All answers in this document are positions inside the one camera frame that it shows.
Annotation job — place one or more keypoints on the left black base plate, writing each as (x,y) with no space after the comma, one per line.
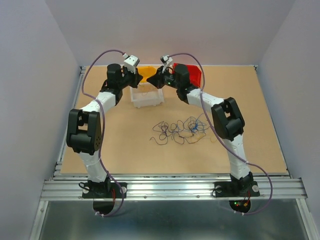
(99,191)

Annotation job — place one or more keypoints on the white plastic bin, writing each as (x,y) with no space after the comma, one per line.
(146,95)

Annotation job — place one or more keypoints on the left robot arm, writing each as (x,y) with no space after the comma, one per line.
(86,126)

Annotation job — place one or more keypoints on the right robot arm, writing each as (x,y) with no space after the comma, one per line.
(228,126)

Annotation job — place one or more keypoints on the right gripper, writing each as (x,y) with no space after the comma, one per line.
(156,79)

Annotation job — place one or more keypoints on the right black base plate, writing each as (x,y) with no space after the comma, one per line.
(229,189)

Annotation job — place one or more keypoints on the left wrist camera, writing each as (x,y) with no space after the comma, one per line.
(130,62)

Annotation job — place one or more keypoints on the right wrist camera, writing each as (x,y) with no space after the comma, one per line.
(167,62)

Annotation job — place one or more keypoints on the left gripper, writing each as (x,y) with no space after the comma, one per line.
(136,77)

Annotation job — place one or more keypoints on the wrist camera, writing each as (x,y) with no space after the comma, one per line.
(167,62)
(130,62)

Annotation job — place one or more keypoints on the red plastic bin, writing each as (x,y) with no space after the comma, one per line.
(195,75)

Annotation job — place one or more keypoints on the yellow plastic bin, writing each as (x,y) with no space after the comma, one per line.
(146,72)

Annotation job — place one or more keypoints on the aluminium mounting rail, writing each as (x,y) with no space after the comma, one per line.
(63,187)

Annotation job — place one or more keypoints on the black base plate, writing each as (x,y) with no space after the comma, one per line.
(99,191)
(229,189)

